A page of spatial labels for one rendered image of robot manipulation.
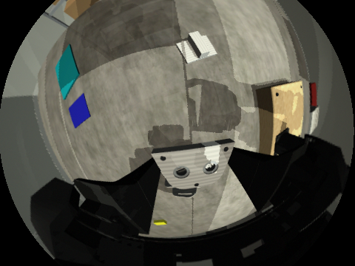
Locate cyan flat rectangular plate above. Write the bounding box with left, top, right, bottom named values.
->
left=56, top=44, right=80, bottom=100

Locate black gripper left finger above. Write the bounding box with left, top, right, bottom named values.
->
left=74, top=157, right=160, bottom=234

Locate blue rectangular plate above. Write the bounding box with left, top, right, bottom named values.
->
left=69, top=94, right=91, bottom=129

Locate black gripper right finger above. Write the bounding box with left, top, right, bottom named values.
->
left=228, top=143, right=307, bottom=213

